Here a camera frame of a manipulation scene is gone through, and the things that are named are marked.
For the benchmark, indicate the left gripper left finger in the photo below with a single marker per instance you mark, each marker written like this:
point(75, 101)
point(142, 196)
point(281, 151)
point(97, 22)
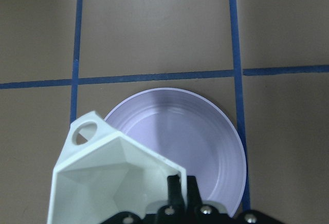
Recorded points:
point(175, 197)

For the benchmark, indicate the white faceted cup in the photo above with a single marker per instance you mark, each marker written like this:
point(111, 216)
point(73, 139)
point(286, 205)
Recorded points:
point(101, 172)

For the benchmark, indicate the lavender plate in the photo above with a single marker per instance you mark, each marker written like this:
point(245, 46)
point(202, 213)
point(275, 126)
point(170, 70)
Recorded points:
point(191, 131)

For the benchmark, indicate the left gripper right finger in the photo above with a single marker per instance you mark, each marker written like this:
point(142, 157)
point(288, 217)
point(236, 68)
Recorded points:
point(193, 194)

